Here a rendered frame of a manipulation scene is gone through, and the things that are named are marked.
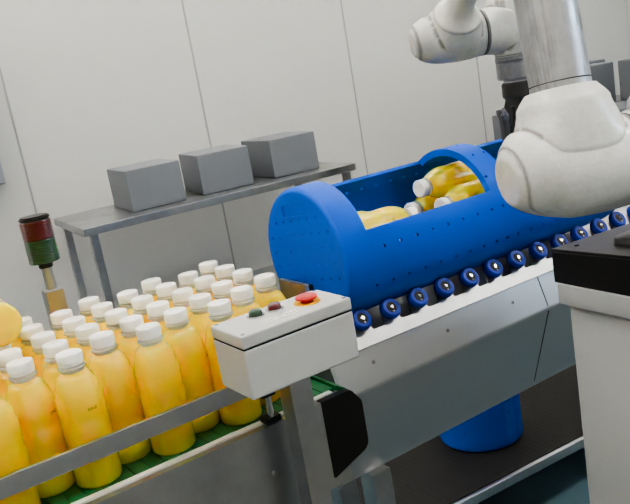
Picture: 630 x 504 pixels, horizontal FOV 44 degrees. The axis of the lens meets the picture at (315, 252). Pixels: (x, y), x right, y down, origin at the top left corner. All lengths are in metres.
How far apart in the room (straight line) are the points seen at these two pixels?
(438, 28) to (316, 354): 0.85
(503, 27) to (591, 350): 0.74
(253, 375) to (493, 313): 0.75
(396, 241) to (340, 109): 4.08
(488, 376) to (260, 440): 0.68
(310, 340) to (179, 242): 3.92
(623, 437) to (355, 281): 0.56
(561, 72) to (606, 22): 6.08
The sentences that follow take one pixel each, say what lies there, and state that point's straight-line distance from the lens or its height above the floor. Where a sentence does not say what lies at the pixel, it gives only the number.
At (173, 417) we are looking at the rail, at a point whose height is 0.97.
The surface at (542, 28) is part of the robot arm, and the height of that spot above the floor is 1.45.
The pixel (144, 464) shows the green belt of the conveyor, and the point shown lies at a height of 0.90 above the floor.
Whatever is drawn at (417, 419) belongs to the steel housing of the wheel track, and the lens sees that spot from 1.72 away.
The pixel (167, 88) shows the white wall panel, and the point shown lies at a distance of 5.05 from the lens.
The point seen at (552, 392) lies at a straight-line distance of 3.10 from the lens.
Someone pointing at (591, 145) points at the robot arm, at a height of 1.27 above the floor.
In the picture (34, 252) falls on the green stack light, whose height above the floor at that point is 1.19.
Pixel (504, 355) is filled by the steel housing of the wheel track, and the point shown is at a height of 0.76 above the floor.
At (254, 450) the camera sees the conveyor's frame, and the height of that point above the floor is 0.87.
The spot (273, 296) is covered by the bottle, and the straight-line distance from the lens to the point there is 1.41.
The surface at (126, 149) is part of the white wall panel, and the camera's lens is 4.95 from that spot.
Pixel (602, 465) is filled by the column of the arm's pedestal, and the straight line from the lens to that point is 1.62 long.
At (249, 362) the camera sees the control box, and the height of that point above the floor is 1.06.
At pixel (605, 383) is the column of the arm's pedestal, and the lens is 1.53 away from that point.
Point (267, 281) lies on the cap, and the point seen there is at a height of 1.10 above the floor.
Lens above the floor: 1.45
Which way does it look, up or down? 13 degrees down
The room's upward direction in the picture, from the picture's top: 10 degrees counter-clockwise
